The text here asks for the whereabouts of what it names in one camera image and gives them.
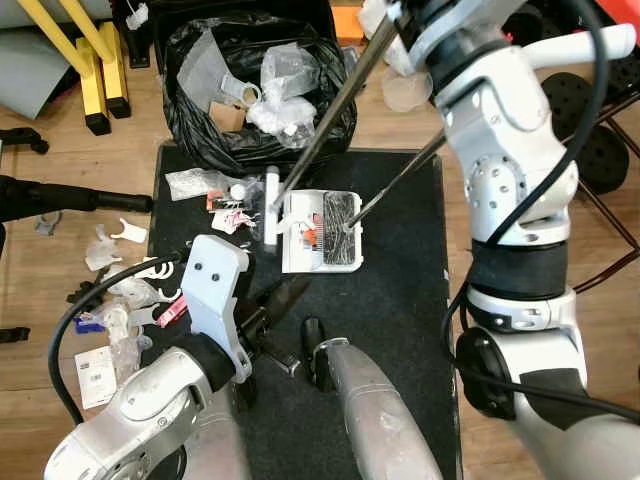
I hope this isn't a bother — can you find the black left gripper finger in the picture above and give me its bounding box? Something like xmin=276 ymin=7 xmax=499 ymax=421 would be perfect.
xmin=258 ymin=277 xmax=313 ymax=309
xmin=264 ymin=285 xmax=313 ymax=321

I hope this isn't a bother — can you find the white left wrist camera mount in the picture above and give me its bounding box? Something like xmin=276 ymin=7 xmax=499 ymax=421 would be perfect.
xmin=180 ymin=235 xmax=253 ymax=361

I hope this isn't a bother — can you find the clear bubble wrap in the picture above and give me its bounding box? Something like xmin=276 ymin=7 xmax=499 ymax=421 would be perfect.
xmin=245 ymin=42 xmax=323 ymax=151

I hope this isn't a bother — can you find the red packet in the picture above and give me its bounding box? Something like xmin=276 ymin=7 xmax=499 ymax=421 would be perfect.
xmin=155 ymin=295 xmax=191 ymax=329

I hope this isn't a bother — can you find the clear plastic packet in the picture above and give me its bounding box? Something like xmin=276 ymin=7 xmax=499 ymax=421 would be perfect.
xmin=165 ymin=168 xmax=241 ymax=201

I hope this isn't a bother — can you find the black weight plate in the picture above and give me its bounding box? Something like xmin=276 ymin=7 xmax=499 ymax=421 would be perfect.
xmin=578 ymin=125 xmax=633 ymax=196
xmin=540 ymin=72 xmax=599 ymax=131

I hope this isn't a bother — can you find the black floor mat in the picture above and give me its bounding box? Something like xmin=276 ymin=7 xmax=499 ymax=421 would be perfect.
xmin=145 ymin=145 xmax=463 ymax=480

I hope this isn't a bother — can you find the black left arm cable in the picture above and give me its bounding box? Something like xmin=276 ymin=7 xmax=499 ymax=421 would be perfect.
xmin=48 ymin=253 xmax=193 ymax=425

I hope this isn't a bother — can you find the clear plastic cup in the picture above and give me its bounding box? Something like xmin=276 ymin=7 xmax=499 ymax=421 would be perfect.
xmin=380 ymin=65 xmax=433 ymax=113

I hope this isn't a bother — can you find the grey metal clip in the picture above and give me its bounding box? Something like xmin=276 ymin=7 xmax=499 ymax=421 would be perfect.
xmin=33 ymin=210 xmax=63 ymax=238

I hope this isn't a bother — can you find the crumpled clear plastic film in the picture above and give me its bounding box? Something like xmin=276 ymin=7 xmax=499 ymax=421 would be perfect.
xmin=100 ymin=300 xmax=153 ymax=379

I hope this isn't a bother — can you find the brown cardboard piece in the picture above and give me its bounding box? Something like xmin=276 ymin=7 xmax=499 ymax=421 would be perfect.
xmin=208 ymin=100 xmax=249 ymax=134

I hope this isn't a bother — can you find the black rubbish bag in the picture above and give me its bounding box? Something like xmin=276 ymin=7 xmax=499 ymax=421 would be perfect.
xmin=163 ymin=12 xmax=359 ymax=181

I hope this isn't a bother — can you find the yellow steel rack post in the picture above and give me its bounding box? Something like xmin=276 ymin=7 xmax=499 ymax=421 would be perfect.
xmin=18 ymin=0 xmax=111 ymax=136
xmin=58 ymin=0 xmax=132 ymax=119

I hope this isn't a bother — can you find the white paper leaflet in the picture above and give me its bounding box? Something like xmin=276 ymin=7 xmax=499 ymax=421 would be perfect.
xmin=72 ymin=345 xmax=119 ymax=411

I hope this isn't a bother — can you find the blue white packet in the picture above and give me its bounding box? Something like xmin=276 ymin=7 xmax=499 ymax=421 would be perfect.
xmin=75 ymin=315 xmax=106 ymax=336

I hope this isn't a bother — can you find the silver right robot leg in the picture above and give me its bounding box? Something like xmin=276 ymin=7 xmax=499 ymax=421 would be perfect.
xmin=303 ymin=318 xmax=446 ymax=480

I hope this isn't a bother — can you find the black foam piece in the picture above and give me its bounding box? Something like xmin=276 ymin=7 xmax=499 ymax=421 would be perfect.
xmin=68 ymin=282 xmax=106 ymax=306

